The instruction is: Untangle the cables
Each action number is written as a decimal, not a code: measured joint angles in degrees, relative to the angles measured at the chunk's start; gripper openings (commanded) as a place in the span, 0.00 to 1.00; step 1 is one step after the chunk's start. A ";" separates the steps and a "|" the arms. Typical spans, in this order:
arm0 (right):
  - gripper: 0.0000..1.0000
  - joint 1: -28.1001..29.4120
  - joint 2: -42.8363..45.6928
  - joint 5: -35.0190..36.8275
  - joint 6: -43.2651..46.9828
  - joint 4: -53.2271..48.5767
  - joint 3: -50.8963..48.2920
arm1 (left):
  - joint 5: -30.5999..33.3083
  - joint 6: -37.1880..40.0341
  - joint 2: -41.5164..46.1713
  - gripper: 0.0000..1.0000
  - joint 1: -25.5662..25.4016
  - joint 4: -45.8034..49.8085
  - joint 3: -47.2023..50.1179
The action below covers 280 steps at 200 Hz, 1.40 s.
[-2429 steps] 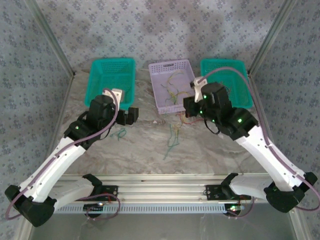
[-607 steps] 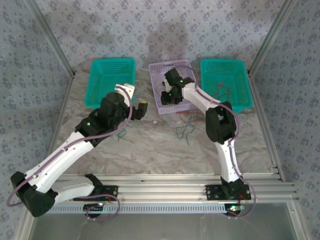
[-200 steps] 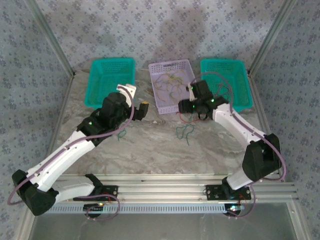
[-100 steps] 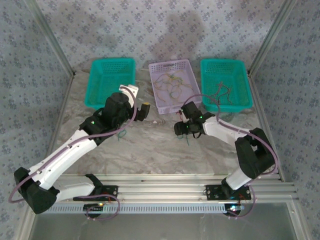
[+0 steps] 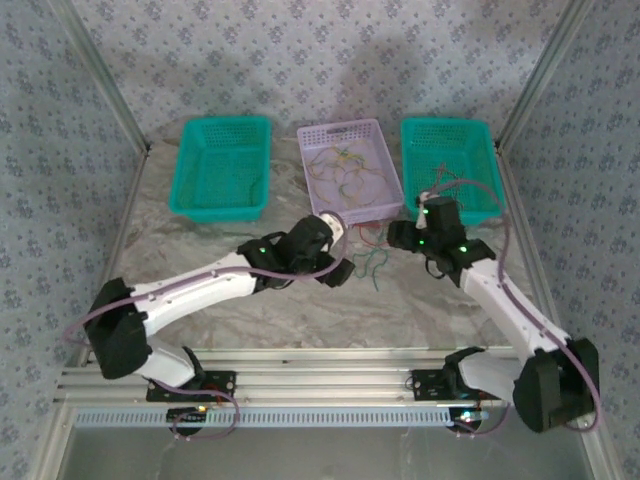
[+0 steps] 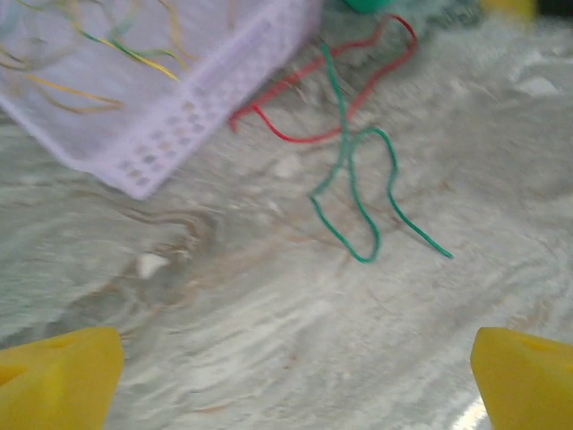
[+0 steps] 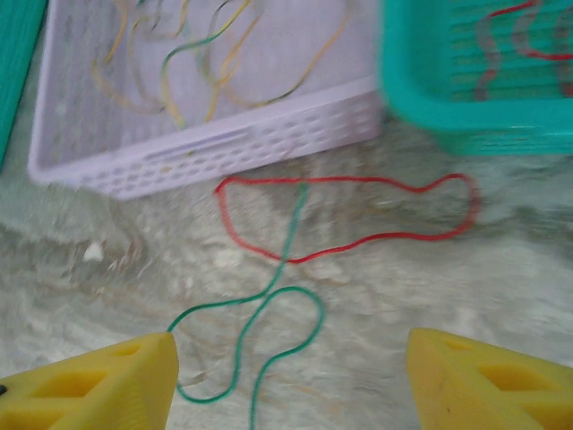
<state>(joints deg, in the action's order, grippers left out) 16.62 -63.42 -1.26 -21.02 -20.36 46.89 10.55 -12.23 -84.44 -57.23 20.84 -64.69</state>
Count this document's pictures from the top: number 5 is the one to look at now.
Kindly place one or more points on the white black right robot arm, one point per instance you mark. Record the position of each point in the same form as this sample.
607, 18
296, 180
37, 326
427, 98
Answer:
500, 305

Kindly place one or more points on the teal plastic basket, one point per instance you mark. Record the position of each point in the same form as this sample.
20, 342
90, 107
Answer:
220, 150
450, 150

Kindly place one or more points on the lavender plastic basket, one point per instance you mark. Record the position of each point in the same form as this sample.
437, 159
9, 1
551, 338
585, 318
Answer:
350, 131

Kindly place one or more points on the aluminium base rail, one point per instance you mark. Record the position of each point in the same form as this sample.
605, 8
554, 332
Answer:
320, 375

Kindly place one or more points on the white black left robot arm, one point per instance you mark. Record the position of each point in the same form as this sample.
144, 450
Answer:
190, 295

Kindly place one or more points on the aluminium table side rail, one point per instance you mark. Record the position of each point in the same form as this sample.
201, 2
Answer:
517, 210
131, 200

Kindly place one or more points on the small controller board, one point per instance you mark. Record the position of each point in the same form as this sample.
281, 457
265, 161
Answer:
467, 416
187, 414

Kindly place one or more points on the aluminium frame post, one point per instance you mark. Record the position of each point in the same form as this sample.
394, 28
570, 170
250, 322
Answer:
105, 75
540, 75

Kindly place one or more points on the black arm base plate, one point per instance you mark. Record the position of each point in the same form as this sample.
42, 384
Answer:
222, 380
425, 385

